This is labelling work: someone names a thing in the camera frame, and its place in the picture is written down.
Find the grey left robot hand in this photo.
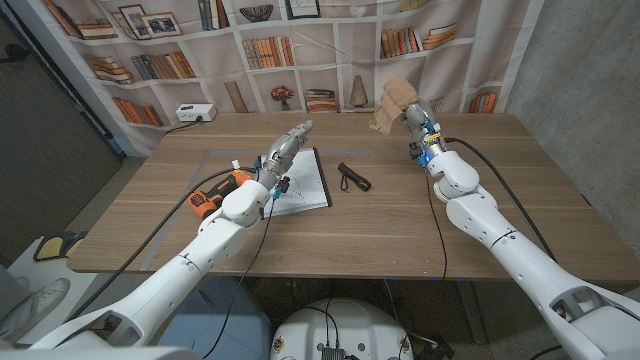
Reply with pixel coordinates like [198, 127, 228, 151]
[255, 119, 315, 190]

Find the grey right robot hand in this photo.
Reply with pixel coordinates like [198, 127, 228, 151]
[402, 101, 446, 161]

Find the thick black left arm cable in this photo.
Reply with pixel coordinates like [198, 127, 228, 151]
[67, 167, 259, 321]

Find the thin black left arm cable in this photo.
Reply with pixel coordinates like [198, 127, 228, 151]
[202, 194, 279, 360]

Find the grey table leg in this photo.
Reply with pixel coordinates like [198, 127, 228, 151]
[454, 279, 489, 346]

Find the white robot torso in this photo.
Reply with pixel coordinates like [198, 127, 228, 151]
[269, 298, 415, 360]

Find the black power strip cable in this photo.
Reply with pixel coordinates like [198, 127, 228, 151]
[164, 115, 204, 135]

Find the printed bookshelf backdrop cloth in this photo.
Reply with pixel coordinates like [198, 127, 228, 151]
[7, 0, 546, 156]

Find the black power adapter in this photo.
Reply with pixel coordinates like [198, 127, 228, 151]
[414, 337, 456, 360]

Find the white sneaker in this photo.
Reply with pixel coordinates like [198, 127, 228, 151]
[0, 277, 72, 346]

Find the yellow black foot pedal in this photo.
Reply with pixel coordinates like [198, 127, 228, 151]
[64, 230, 89, 259]
[32, 230, 67, 263]

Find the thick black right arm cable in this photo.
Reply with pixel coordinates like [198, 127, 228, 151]
[444, 137, 564, 360]

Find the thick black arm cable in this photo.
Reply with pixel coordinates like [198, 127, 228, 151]
[444, 137, 564, 360]
[67, 167, 259, 321]

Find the black flashlight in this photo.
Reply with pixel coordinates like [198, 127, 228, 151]
[337, 161, 373, 193]

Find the white power strip box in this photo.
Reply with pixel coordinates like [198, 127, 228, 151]
[175, 103, 218, 123]

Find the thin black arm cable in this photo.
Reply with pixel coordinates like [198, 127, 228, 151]
[424, 169, 449, 281]
[202, 194, 279, 360]

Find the thin black torso cable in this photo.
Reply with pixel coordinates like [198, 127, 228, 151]
[299, 298, 341, 349]

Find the orange black power drill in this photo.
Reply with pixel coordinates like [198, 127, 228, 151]
[186, 169, 254, 220]

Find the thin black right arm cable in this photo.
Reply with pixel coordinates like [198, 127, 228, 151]
[424, 169, 449, 281]

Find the beige nylon stocking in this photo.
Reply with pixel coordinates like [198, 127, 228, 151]
[368, 74, 420, 136]

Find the dark perforated wall panel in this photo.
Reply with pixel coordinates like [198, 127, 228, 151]
[0, 9, 126, 266]

